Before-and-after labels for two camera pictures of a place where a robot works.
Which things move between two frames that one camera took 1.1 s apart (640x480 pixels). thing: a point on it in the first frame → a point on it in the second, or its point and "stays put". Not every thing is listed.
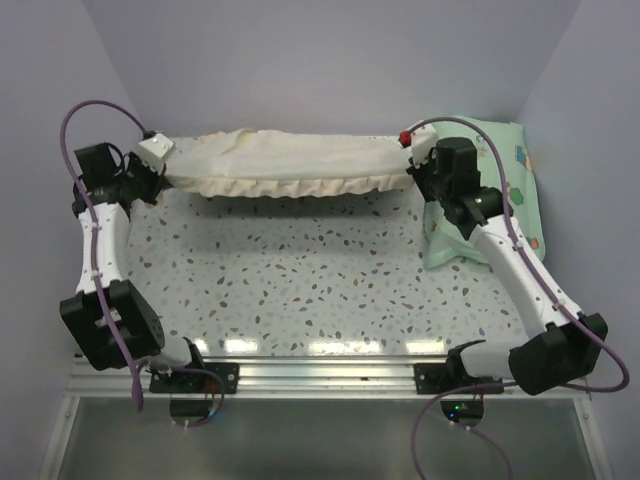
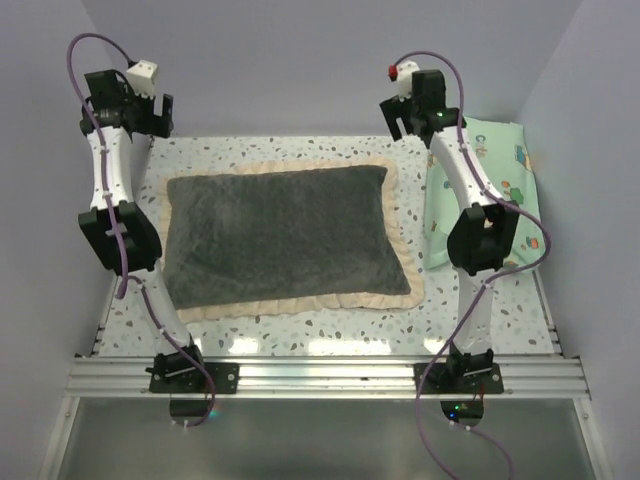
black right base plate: x=438 y=377 stays put
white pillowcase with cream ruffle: x=283 y=164 → x=309 y=306
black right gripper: x=419 y=172 → x=393 y=109
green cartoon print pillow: x=445 y=245 stays put
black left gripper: x=157 y=180 → x=154 y=125
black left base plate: x=199 y=383 stays put
